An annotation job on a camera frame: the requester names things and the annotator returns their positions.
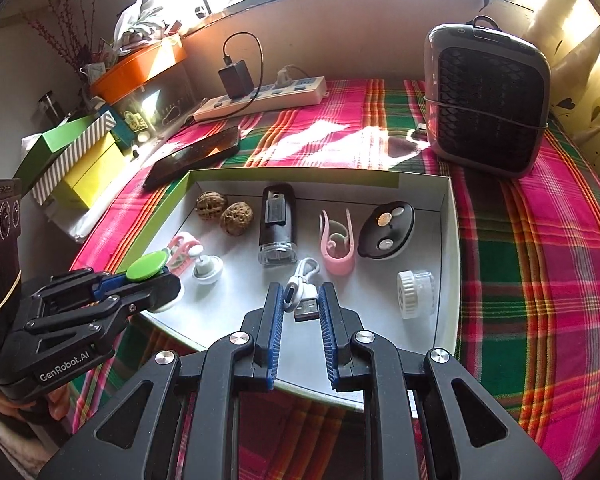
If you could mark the person's left hand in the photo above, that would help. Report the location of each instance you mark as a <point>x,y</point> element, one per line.
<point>60,400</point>

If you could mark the small green toy ornament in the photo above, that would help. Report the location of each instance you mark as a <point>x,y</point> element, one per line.
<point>137,121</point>

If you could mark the small pink green clip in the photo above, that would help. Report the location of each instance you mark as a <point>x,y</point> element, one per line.
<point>337,255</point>

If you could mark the striped box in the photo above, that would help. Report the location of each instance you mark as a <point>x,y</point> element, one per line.
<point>75,155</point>

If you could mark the white plug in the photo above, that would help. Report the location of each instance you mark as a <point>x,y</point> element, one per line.
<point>287,76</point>

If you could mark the dried red branch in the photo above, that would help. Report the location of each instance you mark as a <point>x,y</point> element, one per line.
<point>65,25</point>

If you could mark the glass tank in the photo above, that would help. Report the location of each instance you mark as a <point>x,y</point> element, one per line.
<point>150,105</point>

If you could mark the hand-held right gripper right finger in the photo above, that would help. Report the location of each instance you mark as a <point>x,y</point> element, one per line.
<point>330,335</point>

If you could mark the white round cap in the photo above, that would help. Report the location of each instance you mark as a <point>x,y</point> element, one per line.
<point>415,295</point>

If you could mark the small white grey massager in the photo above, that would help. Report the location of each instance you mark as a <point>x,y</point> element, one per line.
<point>207,267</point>

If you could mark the black rectangular clear-tipped device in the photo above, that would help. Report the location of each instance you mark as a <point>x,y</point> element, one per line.
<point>277,225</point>

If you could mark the black charger adapter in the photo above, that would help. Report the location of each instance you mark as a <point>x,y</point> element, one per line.
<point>236,79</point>

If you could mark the white power strip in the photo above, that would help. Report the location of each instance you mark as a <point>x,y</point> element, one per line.
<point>280,96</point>

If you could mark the green white cardboard box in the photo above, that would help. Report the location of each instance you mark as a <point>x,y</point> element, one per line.
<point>370,280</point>

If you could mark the green mushroom massager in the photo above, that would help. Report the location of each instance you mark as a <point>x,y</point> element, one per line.
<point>147,266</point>

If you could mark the large pink green clip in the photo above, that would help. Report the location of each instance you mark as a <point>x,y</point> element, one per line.
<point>182,242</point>

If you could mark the steel tumbler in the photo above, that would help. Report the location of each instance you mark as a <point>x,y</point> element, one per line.
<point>52,107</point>

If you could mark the orange tray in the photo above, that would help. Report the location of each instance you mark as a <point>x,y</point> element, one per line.
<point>135,72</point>

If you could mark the black oval button device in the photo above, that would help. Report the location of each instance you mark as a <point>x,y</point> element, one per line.
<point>385,240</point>

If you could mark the yellow box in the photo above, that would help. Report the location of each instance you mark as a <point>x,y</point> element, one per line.
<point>95,175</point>

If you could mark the black smartphone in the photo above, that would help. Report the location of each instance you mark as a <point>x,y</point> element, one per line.
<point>195,157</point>

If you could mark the brown walnut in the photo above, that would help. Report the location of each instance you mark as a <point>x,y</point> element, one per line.
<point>211,205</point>
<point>237,217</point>

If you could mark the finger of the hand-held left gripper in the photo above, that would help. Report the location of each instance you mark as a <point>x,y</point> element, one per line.
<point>150,290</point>
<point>110,287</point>

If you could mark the plaid tablecloth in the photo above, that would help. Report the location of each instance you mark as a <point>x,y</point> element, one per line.
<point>520,260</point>

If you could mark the cream heart print curtain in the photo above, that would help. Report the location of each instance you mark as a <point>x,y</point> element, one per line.
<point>595,85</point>

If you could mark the pale crumpled bundle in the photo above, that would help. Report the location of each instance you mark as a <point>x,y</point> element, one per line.
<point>130,20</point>

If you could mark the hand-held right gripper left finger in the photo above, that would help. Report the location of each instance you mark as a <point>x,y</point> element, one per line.
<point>276,335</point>

